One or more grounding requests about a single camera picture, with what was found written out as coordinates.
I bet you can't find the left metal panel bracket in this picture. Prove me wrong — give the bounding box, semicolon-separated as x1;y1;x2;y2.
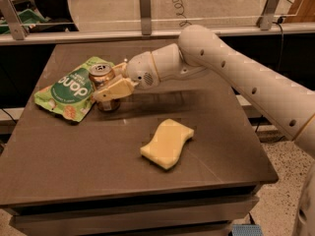
0;0;27;40

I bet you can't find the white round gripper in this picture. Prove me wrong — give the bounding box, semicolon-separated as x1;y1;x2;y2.
93;51;160;102

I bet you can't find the green tray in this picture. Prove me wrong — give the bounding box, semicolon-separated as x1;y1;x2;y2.
0;9;46;34

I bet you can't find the blue box on floor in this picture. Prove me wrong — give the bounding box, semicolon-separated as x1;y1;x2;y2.
231;224;263;236

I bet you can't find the middle metal panel bracket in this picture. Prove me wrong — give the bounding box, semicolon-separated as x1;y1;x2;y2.
139;0;152;35

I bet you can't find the clear acrylic barrier panel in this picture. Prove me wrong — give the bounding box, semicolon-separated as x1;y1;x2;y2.
0;0;311;34

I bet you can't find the right metal panel bracket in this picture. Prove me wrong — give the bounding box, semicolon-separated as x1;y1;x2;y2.
256;0;280;30

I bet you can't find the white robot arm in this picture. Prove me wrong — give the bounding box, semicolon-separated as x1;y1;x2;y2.
94;25;315;157

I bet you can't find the green rice chip bag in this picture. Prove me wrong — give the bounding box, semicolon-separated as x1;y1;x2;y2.
34;57;114;122

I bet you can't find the grey table drawer front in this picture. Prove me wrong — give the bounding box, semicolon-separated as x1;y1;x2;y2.
10;195;259;236

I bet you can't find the metal panel bracket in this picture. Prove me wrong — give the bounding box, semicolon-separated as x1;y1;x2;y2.
139;0;152;35
256;0;280;30
0;0;27;40

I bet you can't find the coiled black cable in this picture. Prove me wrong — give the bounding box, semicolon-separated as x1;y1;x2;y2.
164;0;195;29

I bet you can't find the yellow sponge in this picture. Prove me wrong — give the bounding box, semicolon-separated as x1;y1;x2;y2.
140;119;194;170

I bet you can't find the orange soda can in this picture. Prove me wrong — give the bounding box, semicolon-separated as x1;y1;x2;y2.
89;62;120;112

